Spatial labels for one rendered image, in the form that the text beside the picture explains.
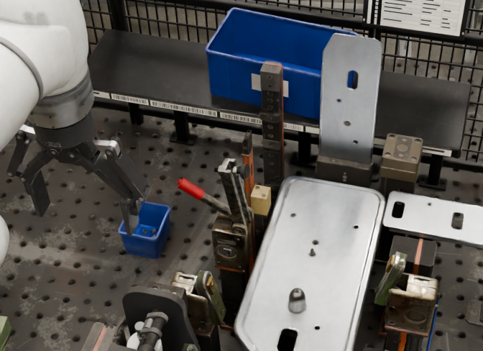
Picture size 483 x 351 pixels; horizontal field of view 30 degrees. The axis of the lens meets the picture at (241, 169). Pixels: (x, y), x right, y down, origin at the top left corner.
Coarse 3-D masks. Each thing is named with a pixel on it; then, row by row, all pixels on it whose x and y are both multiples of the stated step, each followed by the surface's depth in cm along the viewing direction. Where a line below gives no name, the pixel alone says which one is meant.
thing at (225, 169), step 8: (224, 160) 166; (232, 160) 166; (216, 168) 167; (224, 168) 165; (232, 168) 166; (240, 168) 165; (248, 168) 165; (224, 176) 165; (232, 176) 166; (248, 176) 166; (224, 184) 167; (232, 184) 166; (240, 184) 170; (232, 192) 168; (240, 192) 172; (232, 200) 170; (240, 200) 173; (232, 208) 171; (240, 208) 171; (248, 208) 176; (232, 216) 173; (240, 216) 173; (248, 216) 176
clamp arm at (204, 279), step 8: (200, 272) 163; (208, 272) 163; (200, 280) 162; (208, 280) 163; (200, 288) 162; (208, 288) 163; (216, 288) 166; (208, 296) 163; (216, 296) 167; (208, 304) 165; (216, 304) 167; (216, 312) 167; (224, 312) 169; (216, 320) 168
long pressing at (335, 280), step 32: (288, 192) 189; (320, 192) 189; (352, 192) 188; (288, 224) 183; (320, 224) 183; (352, 224) 182; (288, 256) 178; (320, 256) 177; (352, 256) 177; (256, 288) 173; (288, 288) 172; (320, 288) 172; (352, 288) 172; (256, 320) 168; (288, 320) 167; (320, 320) 167; (352, 320) 167
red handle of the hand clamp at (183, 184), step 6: (180, 180) 173; (186, 180) 173; (180, 186) 172; (186, 186) 172; (192, 186) 173; (186, 192) 173; (192, 192) 173; (198, 192) 173; (204, 192) 173; (198, 198) 173; (204, 198) 173; (210, 198) 174; (210, 204) 174; (216, 204) 174; (222, 204) 175; (216, 210) 175; (222, 210) 174; (228, 210) 175; (228, 216) 175; (246, 216) 177; (246, 222) 176
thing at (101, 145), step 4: (96, 140) 115; (100, 140) 115; (104, 140) 114; (112, 140) 114; (96, 144) 114; (100, 144) 114; (104, 144) 114; (108, 144) 114; (112, 144) 114; (116, 144) 114; (100, 148) 114; (104, 148) 114; (116, 148) 114; (104, 152) 115; (116, 152) 114; (104, 156) 114
